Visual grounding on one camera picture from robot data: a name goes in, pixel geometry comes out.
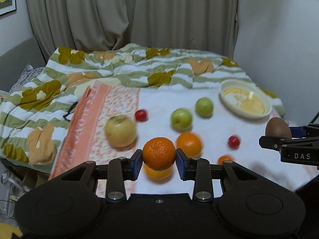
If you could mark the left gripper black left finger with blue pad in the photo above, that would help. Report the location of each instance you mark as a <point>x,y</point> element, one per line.
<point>122,167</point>

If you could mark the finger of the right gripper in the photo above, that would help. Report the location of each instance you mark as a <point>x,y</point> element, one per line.
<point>277,144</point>
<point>308,131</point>

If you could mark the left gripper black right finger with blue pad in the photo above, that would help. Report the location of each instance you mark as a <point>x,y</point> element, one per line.
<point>190,168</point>

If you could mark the brown kiwi fruit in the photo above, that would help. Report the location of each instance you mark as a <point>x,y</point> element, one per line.
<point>277,127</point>

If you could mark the large smooth orange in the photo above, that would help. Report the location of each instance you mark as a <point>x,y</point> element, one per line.
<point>190,144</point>

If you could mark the small textured mandarin orange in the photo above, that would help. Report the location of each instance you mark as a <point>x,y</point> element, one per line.
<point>159,153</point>

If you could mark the tiny orange kumquat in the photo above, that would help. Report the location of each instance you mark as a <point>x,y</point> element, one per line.
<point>223,158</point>

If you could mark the large yellow apple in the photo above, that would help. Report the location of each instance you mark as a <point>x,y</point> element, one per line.
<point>120,131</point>

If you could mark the green apple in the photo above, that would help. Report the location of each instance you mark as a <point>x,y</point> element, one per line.
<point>181,120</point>
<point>204,107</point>

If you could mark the red cherry tomato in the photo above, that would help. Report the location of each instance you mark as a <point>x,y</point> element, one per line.
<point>234,142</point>
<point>141,115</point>

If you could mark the yellow orange fruit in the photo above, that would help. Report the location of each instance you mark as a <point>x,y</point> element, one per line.
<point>157,176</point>

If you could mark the pink floral towel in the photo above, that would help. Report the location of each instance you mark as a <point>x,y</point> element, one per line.
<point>86,139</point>

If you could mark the cream ceramic bowl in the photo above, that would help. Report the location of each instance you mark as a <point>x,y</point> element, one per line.
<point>244,99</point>

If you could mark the black eyeglasses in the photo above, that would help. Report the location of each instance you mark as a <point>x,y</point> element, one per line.
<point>69,111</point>

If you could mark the green striped floral blanket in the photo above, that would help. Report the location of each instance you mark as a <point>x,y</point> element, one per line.
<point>32,124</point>

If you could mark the beige curtain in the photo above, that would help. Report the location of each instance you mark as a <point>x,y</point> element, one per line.
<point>102,25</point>

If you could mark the grey sofa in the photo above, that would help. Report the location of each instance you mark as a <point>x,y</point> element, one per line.
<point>14,61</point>

